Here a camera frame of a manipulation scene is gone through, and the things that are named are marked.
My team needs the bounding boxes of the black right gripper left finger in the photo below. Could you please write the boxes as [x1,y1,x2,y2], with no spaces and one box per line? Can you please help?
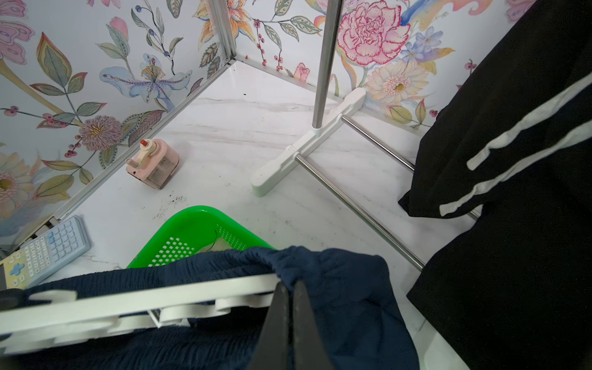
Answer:
[248,282,291,370]

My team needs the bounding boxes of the grey remote calculator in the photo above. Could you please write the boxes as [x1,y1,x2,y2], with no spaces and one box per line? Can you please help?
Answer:
[1,216,92,291]

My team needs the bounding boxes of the white tray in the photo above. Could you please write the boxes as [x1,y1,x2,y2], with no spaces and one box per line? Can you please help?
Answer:
[413,320,469,370]

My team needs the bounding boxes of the green plastic basket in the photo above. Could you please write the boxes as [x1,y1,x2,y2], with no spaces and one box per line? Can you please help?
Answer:
[128,206,271,268]

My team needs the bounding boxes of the white hanger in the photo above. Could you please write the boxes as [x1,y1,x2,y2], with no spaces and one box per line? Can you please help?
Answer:
[1,274,280,356]

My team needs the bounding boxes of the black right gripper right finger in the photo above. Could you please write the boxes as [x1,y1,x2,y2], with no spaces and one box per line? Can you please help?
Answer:
[292,281,335,370]

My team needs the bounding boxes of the black shorts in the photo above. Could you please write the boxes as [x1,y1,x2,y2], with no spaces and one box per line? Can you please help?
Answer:
[400,1,591,369]

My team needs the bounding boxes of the pink small toy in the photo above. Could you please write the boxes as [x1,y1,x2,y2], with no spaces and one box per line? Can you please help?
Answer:
[126,139,180,190]

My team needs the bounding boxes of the navy blue shorts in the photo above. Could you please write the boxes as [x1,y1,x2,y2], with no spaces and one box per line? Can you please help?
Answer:
[10,247,419,369]

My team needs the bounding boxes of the steel clothes rack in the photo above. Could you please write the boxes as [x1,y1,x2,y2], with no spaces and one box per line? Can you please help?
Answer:
[233,1,496,269]

